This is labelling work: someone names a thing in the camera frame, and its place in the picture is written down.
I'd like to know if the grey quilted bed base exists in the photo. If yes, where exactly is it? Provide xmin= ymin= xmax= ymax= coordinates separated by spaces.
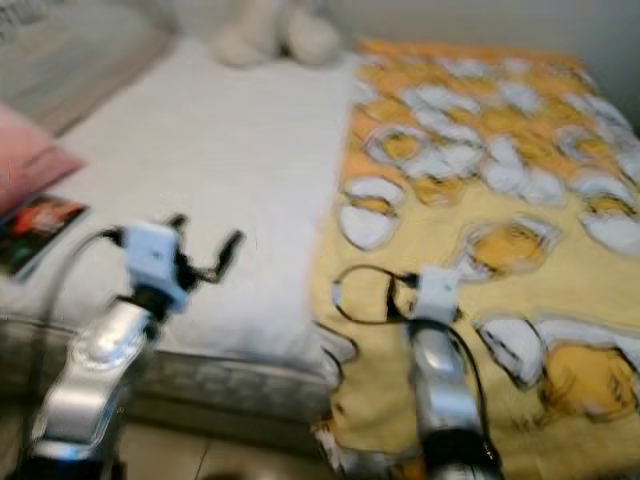
xmin=0 ymin=315 xmax=336 ymax=451

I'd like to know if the dark cover book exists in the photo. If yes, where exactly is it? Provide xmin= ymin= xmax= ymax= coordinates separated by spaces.
xmin=0 ymin=195 xmax=89 ymax=279

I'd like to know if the white quilted mattress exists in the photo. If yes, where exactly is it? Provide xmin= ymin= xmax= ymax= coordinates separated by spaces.
xmin=0 ymin=38 xmax=361 ymax=376

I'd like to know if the beige plush toy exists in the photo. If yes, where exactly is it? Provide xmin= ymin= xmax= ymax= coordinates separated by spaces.
xmin=213 ymin=0 xmax=346 ymax=69

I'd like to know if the yellow cartoon print blanket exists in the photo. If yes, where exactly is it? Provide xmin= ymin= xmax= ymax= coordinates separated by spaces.
xmin=310 ymin=38 xmax=640 ymax=480

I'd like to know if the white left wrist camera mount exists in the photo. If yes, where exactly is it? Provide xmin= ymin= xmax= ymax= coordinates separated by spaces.
xmin=123 ymin=220 xmax=191 ymax=313

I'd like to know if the grey printed headboard cushion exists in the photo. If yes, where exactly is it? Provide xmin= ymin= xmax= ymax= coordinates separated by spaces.
xmin=0 ymin=0 xmax=176 ymax=131

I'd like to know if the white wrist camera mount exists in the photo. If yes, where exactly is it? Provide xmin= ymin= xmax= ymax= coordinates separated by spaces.
xmin=123 ymin=220 xmax=191 ymax=313
xmin=412 ymin=265 xmax=461 ymax=323

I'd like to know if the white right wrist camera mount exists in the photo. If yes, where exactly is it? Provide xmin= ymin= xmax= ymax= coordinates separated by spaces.
xmin=412 ymin=265 xmax=461 ymax=323

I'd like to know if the pink sheep print pillow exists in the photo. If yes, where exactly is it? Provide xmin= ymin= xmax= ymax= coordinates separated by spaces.
xmin=0 ymin=105 xmax=86 ymax=216

